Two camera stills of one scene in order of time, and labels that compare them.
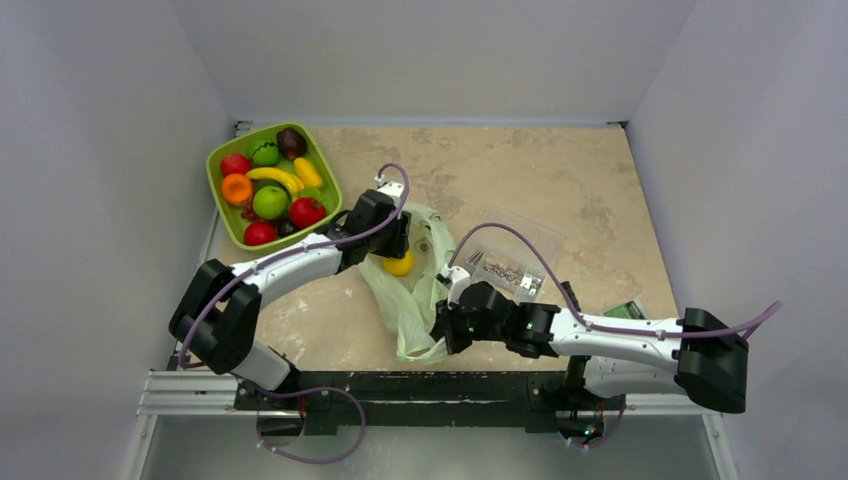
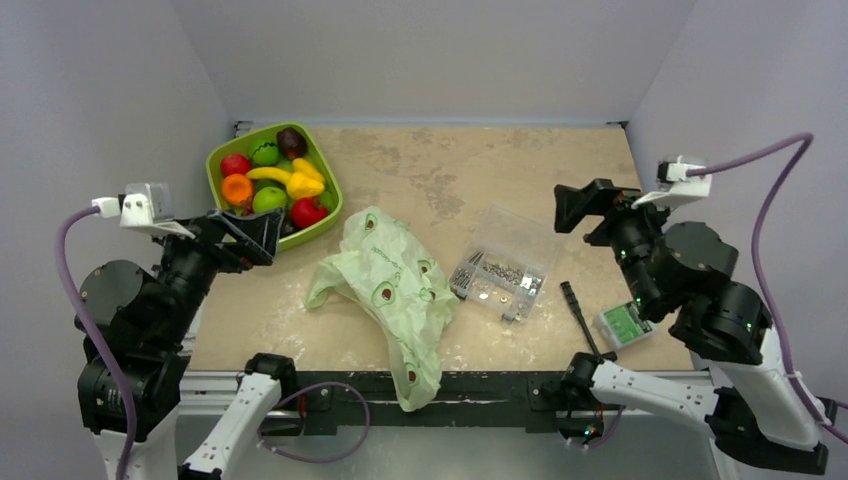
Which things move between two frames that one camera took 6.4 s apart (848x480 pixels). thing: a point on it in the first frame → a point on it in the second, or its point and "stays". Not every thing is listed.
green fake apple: x=270 y=202 stays
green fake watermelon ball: x=266 y=153 stays
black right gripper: x=444 y=326 → x=611 y=210
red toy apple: x=304 y=211 stays
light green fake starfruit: x=311 y=192 → x=329 y=201
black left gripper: x=398 y=244 → x=254 y=236
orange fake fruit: x=236 y=189 stays
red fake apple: x=235 y=163 stays
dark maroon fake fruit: x=291 y=143 stays
